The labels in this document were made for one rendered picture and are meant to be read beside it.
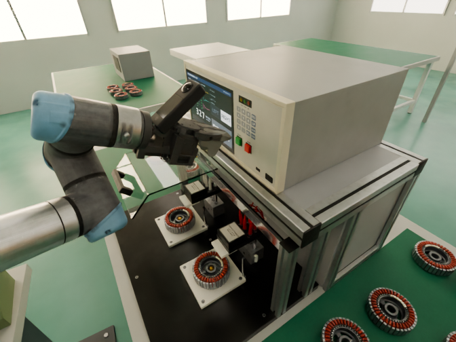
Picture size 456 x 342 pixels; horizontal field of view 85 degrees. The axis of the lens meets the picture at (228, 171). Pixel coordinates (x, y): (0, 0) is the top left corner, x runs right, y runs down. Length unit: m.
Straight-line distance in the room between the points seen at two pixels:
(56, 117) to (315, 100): 0.42
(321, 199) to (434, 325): 0.50
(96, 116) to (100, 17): 4.77
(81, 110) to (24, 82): 4.84
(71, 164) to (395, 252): 0.97
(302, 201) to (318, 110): 0.19
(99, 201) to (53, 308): 1.51
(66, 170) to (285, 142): 0.39
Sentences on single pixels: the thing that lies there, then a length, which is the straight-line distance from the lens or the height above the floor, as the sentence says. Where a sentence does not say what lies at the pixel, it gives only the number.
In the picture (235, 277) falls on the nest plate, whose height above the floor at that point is 0.78.
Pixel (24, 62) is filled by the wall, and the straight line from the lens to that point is 5.21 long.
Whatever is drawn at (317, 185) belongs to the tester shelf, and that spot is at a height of 1.11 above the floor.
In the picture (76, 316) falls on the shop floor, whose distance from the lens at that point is 1.86.
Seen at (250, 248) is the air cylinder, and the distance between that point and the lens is 0.81.
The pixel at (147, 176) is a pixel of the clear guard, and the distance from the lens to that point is 0.73.
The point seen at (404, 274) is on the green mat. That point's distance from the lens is 1.00.
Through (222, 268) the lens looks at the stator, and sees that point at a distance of 0.79.
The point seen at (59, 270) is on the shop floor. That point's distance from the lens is 2.12.
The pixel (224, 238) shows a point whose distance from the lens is 0.72.
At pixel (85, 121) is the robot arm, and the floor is 1.33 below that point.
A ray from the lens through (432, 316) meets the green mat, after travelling 0.95.
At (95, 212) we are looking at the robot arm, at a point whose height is 1.18.
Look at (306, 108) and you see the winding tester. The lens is 0.49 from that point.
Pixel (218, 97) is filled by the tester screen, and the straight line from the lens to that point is 0.64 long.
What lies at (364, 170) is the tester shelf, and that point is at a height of 1.11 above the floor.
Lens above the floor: 1.48
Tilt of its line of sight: 36 degrees down
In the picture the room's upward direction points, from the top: 2 degrees counter-clockwise
